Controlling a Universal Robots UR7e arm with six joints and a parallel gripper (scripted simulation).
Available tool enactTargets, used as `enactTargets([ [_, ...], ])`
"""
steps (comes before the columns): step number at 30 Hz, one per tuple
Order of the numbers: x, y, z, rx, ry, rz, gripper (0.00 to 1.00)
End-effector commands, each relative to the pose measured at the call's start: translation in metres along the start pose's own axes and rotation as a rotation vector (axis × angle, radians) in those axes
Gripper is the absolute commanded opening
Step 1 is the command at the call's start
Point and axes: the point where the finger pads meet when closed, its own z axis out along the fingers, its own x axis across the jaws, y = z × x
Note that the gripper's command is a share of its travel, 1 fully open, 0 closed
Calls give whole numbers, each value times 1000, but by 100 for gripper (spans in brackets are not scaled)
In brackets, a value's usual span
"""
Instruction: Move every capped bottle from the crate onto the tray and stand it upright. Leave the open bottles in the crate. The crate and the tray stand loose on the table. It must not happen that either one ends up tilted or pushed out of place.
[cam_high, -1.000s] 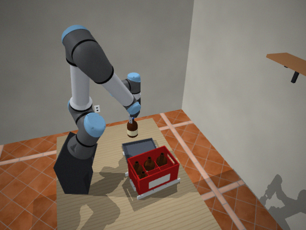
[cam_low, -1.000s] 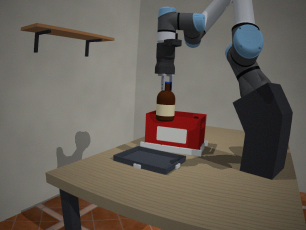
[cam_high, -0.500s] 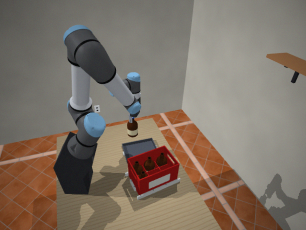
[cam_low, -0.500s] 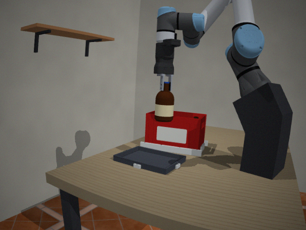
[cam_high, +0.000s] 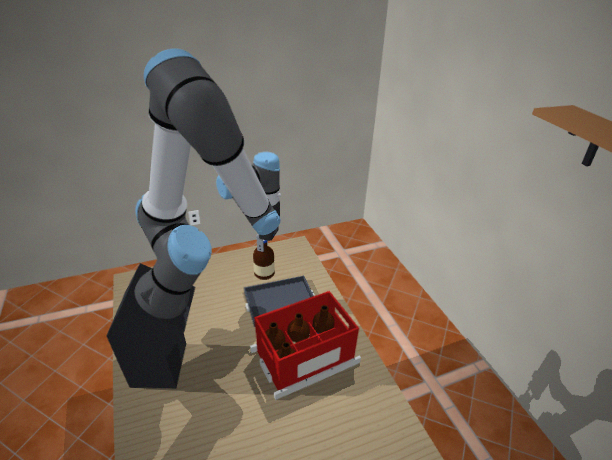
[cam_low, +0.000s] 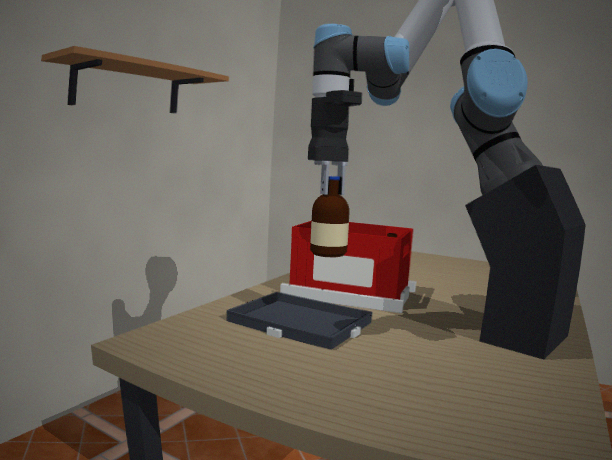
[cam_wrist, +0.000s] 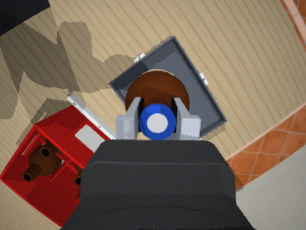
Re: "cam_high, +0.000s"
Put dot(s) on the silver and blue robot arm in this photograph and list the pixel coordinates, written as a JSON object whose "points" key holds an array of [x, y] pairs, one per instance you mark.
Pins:
{"points": [[199, 110]]}

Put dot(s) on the brown glass bottle with blue cap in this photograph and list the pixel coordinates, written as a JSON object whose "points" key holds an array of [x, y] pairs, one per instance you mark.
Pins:
{"points": [[264, 263]]}

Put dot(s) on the red bottle crate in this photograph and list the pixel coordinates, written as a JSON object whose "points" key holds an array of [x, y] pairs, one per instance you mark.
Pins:
{"points": [[325, 350]]}

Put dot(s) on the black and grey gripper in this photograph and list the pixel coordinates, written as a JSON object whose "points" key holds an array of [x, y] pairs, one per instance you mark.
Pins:
{"points": [[275, 202]]}

